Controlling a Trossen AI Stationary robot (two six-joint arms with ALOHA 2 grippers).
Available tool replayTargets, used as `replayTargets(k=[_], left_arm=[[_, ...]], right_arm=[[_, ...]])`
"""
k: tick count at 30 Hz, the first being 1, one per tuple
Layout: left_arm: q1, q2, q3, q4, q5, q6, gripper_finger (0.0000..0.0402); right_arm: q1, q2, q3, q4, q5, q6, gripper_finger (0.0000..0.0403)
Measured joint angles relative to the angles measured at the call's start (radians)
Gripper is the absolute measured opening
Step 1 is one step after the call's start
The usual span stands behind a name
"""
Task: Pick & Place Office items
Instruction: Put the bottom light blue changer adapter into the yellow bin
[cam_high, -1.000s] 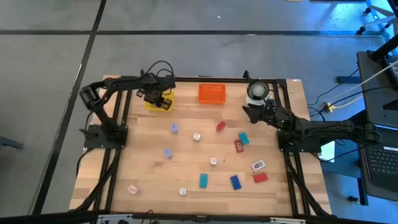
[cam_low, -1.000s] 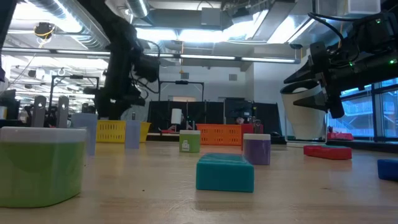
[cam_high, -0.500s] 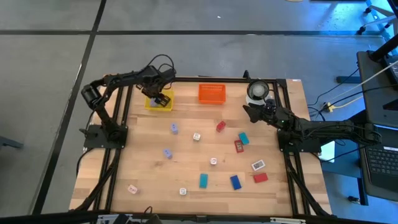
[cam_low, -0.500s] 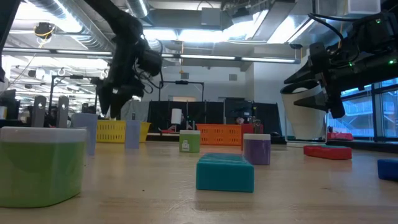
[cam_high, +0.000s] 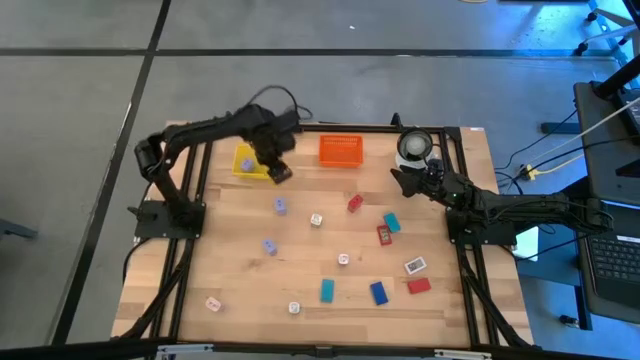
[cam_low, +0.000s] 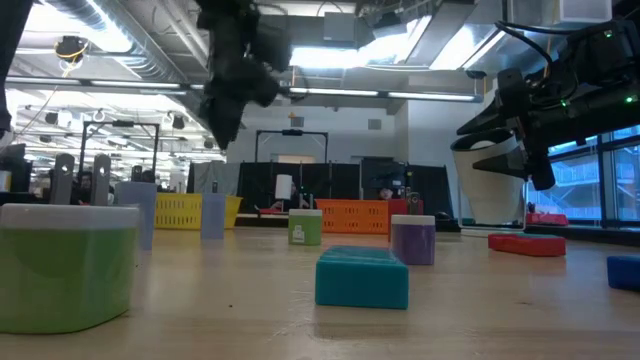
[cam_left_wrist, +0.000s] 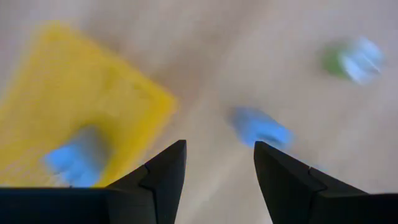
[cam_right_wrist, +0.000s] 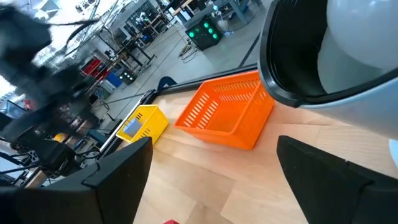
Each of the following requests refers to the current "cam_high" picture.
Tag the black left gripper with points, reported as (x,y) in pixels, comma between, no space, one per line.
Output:
(275,140)

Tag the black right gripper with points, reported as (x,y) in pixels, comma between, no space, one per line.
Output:
(434,182)

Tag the teal rectangular box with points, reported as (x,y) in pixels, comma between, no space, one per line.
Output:
(392,222)
(327,290)

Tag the red box with display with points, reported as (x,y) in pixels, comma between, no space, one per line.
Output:
(384,235)

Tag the white green power adapter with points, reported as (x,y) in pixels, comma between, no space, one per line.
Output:
(294,307)
(343,259)
(316,220)

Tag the red power adapter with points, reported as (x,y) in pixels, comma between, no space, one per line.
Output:
(355,203)

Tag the white box with display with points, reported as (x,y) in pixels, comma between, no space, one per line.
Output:
(415,265)

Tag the plain red rectangular box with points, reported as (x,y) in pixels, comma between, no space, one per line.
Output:
(419,286)

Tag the blue rectangular box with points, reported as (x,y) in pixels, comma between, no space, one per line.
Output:
(379,293)

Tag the white pink power adapter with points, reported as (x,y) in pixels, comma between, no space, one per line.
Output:
(213,304)

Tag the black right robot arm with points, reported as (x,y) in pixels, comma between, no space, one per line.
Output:
(525,205)

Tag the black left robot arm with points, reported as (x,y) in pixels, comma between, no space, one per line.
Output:
(200,131)

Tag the yellow plastic basket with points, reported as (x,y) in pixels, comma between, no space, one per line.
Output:
(241,152)

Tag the orange plastic basket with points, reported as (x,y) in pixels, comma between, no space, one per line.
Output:
(341,150)

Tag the black cart shelf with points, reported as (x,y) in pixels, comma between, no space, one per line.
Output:
(600,150)

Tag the black laptop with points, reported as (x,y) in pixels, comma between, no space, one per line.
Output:
(615,260)

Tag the grey chair base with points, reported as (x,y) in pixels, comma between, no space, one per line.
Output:
(615,33)

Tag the grey furniture foot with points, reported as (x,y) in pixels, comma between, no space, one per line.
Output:
(15,229)

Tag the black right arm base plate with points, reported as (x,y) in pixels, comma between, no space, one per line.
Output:
(500,235)

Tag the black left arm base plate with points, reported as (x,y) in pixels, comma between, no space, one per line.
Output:
(150,227)

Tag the black front frame beam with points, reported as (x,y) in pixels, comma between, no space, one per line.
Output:
(75,350)

